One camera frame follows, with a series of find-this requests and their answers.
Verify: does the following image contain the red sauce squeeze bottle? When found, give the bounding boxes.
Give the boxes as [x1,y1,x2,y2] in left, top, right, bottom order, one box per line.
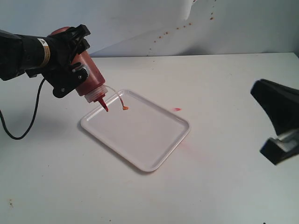
[46,26,129,113]

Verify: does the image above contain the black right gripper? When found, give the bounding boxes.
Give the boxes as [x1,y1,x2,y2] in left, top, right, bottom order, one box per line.
[250,79,299,165]

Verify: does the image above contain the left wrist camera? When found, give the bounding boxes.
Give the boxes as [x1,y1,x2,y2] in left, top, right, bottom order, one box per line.
[52,62,90,98]

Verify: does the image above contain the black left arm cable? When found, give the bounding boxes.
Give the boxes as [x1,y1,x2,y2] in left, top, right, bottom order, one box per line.
[0,78,47,140]

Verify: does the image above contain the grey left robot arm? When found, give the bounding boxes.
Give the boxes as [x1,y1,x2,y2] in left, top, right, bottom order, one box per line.
[0,24,90,88]

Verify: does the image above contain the white rectangular tray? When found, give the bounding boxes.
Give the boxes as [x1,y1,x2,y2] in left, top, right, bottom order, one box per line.
[80,89,191,172]

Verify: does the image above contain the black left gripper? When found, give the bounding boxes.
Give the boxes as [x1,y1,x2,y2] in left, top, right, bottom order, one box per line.
[41,24,91,86]

